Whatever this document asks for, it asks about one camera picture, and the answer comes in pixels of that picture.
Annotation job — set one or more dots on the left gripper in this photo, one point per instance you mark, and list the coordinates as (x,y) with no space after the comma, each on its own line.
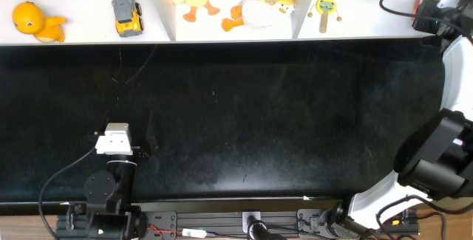
(142,152)

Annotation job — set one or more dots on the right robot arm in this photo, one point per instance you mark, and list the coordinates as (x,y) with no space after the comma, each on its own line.
(454,85)

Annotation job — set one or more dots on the yellow rubber duck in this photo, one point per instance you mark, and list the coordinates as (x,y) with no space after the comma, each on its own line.
(29,18)

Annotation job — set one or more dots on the grey and yellow toy truck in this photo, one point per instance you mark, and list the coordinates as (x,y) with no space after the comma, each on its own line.
(127,14)

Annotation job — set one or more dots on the white shelf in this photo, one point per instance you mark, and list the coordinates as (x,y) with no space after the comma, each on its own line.
(236,33)

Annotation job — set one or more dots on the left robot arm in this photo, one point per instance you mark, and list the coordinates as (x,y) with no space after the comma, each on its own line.
(118,181)

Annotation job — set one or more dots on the yellow and green rattle drum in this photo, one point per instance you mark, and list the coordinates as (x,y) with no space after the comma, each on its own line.
(326,6)

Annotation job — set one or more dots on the white plush duck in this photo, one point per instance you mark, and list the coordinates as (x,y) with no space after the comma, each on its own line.
(262,13)

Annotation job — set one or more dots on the mounting rail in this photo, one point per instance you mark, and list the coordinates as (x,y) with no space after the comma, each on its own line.
(221,219)

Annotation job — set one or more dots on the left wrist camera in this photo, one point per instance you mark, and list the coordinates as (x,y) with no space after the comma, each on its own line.
(114,140)

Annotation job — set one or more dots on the many-coloured puzzle cube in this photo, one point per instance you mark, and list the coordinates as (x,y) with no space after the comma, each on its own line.
(417,5)

